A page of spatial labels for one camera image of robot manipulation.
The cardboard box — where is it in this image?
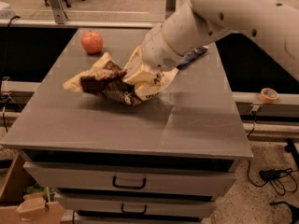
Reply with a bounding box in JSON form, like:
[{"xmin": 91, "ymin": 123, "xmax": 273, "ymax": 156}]
[{"xmin": 0, "ymin": 155, "xmax": 64, "ymax": 224}]

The blue chip bag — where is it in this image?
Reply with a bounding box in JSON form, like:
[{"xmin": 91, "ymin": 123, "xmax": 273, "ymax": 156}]
[{"xmin": 178, "ymin": 46, "xmax": 208, "ymax": 70}]

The brown chip bag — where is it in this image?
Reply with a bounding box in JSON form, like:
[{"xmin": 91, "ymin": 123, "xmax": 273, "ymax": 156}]
[{"xmin": 63, "ymin": 46, "xmax": 178, "ymax": 105}]

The black drawer handle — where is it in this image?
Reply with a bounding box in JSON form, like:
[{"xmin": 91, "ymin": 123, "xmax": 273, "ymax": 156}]
[
  {"xmin": 112, "ymin": 175, "xmax": 147, "ymax": 190},
  {"xmin": 121, "ymin": 203, "xmax": 148, "ymax": 215}
]

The red apple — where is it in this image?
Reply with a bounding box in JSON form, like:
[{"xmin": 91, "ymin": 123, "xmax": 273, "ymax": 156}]
[{"xmin": 80, "ymin": 31, "xmax": 104, "ymax": 54}]

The upper grey drawer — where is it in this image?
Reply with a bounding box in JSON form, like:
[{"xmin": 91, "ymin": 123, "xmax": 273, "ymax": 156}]
[{"xmin": 24, "ymin": 161, "xmax": 235, "ymax": 197}]

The black power adapter with cable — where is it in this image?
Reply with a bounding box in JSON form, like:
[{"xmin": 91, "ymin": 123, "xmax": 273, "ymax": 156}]
[{"xmin": 246, "ymin": 161, "xmax": 298, "ymax": 196}]

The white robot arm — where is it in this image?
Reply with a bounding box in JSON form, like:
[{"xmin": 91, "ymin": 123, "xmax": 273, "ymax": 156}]
[{"xmin": 141, "ymin": 0, "xmax": 299, "ymax": 80}]

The orange tape roll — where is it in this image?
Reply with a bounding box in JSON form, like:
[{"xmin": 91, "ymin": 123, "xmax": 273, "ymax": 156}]
[{"xmin": 259, "ymin": 88, "xmax": 278, "ymax": 104}]

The white device at left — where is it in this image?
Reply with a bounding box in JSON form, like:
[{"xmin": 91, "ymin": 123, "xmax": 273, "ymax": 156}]
[{"xmin": 0, "ymin": 1, "xmax": 15, "ymax": 19}]

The black lower drawer handle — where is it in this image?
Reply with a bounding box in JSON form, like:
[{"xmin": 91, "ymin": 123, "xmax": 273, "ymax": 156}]
[{"xmin": 121, "ymin": 203, "xmax": 148, "ymax": 215}]

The lower grey drawer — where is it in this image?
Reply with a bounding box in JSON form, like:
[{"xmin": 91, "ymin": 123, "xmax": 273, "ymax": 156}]
[{"xmin": 55, "ymin": 192, "xmax": 216, "ymax": 218}]

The left metal bracket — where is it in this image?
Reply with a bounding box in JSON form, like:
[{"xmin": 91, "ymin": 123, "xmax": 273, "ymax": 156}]
[{"xmin": 49, "ymin": 0, "xmax": 66, "ymax": 24}]

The black cable at left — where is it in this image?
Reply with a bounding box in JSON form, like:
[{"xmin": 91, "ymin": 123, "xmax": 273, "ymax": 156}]
[{"xmin": 0, "ymin": 15, "xmax": 21, "ymax": 133}]

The black upper drawer handle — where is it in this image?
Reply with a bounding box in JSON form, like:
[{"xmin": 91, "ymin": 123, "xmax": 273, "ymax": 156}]
[{"xmin": 112, "ymin": 175, "xmax": 147, "ymax": 190}]

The grey drawer cabinet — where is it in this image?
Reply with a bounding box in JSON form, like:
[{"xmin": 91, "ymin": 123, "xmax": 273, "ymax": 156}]
[{"xmin": 3, "ymin": 38, "xmax": 252, "ymax": 224}]

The grey drawer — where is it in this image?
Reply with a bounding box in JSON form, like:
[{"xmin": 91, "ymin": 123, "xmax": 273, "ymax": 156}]
[
  {"xmin": 55, "ymin": 192, "xmax": 216, "ymax": 218},
  {"xmin": 24, "ymin": 161, "xmax": 235, "ymax": 197}
]

